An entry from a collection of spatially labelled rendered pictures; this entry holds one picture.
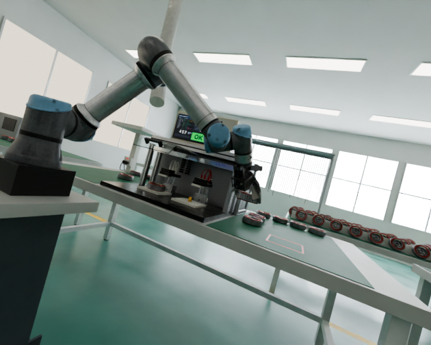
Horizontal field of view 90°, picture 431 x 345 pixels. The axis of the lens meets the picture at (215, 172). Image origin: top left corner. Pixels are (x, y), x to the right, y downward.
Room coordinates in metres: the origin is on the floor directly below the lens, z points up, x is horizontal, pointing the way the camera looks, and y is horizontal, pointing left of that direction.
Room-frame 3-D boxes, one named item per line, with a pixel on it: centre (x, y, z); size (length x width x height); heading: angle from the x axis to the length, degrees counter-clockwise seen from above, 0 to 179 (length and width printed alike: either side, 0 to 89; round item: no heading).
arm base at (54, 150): (0.73, 0.60, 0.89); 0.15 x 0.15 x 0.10
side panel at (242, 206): (1.51, -0.24, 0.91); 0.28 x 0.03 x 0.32; 158
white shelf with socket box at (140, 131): (2.13, 0.84, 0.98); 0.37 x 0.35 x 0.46; 68
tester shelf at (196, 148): (1.56, 0.09, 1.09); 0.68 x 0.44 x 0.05; 68
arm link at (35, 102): (0.74, 0.60, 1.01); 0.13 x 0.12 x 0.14; 0
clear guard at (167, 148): (1.31, 0.31, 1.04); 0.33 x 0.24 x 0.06; 158
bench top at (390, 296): (1.49, 0.12, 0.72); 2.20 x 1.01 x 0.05; 68
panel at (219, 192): (1.50, 0.12, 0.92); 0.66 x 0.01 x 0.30; 68
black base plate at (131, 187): (1.27, 0.20, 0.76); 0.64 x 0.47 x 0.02; 68
